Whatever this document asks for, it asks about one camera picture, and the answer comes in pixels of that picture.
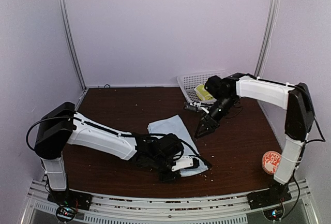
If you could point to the white plastic basket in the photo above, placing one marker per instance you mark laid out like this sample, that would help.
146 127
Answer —
189 82

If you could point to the red patterned bowl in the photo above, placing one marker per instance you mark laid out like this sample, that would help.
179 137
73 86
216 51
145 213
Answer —
270 162

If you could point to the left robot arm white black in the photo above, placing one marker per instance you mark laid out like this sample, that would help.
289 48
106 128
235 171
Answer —
64 126

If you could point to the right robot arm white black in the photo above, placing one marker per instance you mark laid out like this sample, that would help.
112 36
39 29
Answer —
300 120

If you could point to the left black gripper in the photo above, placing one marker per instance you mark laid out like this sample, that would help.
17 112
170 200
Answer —
164 178

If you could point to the light blue towel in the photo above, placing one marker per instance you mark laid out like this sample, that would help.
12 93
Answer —
174 131

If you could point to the green patterned towel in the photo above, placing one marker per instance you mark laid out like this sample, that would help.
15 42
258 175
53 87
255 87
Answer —
203 94

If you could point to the aluminium frame post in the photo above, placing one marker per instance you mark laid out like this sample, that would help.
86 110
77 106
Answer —
270 22
70 44

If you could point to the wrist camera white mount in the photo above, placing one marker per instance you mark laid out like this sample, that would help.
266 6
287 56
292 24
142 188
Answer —
197 107
186 163

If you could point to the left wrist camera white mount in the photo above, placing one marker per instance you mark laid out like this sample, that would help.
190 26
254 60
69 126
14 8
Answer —
186 163

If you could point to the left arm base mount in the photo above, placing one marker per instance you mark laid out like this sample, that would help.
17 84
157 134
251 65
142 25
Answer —
71 198

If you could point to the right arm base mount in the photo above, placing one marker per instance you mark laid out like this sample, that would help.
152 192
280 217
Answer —
275 194

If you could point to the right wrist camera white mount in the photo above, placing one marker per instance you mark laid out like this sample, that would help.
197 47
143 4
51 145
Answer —
197 107

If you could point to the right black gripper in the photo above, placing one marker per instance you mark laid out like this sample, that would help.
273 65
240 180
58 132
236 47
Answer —
209 122

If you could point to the right aluminium frame post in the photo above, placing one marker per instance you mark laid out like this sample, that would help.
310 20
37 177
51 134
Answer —
270 22

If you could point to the left aluminium frame post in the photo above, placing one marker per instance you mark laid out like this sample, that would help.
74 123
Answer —
70 44

